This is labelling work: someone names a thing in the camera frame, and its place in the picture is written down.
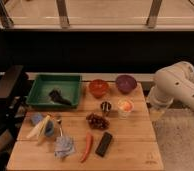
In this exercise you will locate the red chili pepper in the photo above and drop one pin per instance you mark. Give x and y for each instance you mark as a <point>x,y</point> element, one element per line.
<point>89,142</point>

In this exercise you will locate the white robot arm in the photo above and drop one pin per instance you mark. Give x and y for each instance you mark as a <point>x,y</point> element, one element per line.
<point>173,82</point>

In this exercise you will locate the red bowl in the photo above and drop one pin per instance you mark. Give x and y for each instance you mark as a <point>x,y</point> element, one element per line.
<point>98,88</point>

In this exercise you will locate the purple bowl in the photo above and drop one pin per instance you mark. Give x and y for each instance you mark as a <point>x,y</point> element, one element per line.
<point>125,83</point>

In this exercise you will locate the blue small bowl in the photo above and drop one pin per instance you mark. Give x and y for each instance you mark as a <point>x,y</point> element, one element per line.
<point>49,129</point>

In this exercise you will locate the small metal cup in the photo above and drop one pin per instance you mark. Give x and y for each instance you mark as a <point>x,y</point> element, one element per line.
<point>105,107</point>

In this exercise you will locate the clear glass with orange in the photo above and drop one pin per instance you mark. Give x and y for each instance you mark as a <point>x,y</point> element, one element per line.
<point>125,107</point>

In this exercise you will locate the dark red grape bunch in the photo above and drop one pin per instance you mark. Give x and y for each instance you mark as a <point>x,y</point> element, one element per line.
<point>97,122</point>

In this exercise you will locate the dark object in tray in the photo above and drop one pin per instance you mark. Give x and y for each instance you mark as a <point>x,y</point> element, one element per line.
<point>56,96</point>

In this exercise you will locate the wooden cutting board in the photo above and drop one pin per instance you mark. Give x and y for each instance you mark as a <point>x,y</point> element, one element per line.
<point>133,147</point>

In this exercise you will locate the green plastic tray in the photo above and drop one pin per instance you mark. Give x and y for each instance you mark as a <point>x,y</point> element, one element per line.
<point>69,86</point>

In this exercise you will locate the metal spoon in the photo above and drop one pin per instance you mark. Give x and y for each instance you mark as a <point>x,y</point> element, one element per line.
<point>59,122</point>

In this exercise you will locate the black rectangular block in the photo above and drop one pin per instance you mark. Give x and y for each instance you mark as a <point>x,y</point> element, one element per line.
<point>104,144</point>

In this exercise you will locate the blue crumpled cloth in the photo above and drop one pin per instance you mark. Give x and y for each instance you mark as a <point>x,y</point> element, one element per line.
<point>64,146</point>

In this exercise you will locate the blue sponge piece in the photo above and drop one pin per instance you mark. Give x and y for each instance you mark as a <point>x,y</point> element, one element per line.
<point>36,118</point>

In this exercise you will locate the black equipment on left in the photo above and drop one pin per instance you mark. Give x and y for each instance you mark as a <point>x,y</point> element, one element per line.
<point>13,84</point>

